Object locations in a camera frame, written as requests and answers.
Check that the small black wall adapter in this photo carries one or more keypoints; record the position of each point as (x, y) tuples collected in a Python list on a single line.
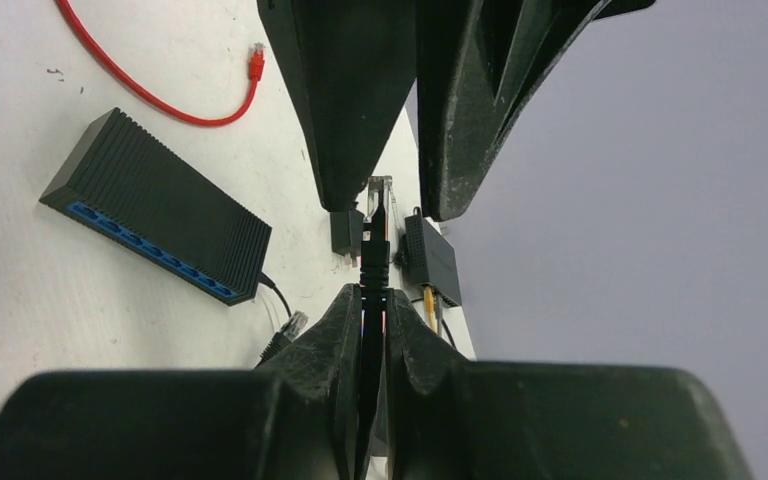
[(346, 234)]

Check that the small black labelled switch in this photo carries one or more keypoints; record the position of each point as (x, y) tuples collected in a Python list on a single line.
[(122, 182)]

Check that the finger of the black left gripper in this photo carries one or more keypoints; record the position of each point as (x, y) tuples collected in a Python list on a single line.
[(478, 64), (348, 67)]

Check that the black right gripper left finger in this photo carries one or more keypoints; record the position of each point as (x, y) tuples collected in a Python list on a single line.
[(293, 417)]

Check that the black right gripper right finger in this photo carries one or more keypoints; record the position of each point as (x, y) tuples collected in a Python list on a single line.
[(454, 418)]

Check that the large black network switch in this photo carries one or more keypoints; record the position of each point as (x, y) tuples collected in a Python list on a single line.
[(427, 259)]

